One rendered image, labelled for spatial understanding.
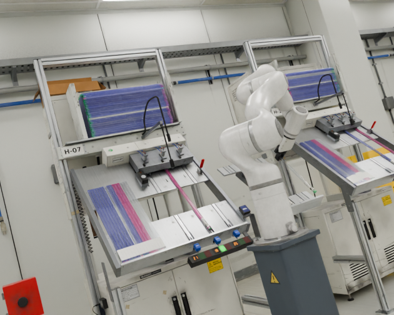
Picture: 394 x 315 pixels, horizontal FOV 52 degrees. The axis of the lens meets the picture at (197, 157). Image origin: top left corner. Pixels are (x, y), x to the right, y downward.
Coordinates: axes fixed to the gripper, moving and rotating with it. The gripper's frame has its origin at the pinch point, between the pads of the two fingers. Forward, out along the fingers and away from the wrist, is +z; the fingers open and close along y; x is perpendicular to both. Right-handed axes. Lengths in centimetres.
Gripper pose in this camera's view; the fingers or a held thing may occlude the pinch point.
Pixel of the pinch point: (279, 156)
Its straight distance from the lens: 231.3
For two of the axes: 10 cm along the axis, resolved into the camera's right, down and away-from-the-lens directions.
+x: 5.1, 6.3, -5.8
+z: -2.3, 7.5, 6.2
